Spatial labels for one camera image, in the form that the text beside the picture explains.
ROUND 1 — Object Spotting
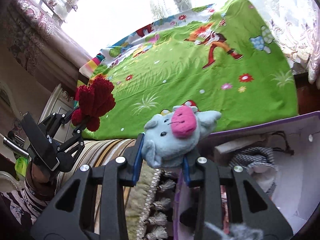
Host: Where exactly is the grey fuzzy item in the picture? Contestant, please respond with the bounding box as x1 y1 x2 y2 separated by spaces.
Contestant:
204 222 264 240

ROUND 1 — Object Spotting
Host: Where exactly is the red fluffy plush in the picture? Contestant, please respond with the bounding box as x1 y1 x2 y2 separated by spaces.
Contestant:
71 74 116 132

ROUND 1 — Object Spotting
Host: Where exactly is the blue cow plush toy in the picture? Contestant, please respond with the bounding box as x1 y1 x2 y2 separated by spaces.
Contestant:
142 105 222 169

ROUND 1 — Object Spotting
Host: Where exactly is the person's left hand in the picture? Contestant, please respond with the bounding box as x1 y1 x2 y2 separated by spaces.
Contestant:
25 161 57 198

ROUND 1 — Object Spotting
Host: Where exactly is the white carved cabinet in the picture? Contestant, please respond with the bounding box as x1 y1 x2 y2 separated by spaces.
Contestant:
39 84 74 143

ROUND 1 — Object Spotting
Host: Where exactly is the checked cloth in box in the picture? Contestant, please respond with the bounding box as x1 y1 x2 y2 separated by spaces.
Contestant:
228 147 274 169

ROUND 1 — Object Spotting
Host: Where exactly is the purple storage box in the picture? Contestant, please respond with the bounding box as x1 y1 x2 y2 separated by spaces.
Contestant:
173 112 319 239

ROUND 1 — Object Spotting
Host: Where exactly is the pink patterned curtain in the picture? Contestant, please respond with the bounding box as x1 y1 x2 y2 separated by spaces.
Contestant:
1 0 91 94

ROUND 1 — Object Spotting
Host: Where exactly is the striped sofa cushion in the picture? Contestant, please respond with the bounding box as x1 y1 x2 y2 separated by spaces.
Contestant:
57 134 171 239

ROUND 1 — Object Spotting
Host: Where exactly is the white lace curtain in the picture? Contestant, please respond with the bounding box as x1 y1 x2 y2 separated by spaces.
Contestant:
62 0 319 85

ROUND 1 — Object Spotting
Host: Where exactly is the colourful cartoon bed sheet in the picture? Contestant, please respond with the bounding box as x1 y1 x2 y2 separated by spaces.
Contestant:
83 0 298 140

